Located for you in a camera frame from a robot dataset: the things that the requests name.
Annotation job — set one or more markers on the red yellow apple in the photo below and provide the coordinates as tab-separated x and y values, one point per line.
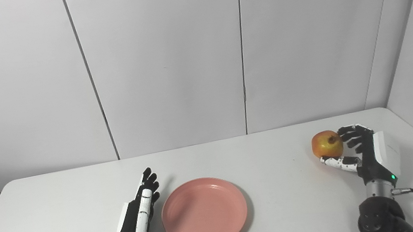
326	144

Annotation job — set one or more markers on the pink plate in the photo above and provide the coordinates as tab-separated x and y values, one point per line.
204	213

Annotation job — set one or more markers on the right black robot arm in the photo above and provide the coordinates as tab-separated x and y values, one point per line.
382	212

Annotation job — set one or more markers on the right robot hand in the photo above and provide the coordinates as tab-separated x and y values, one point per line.
372	155

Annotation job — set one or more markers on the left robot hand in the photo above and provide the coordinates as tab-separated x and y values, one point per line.
137	224

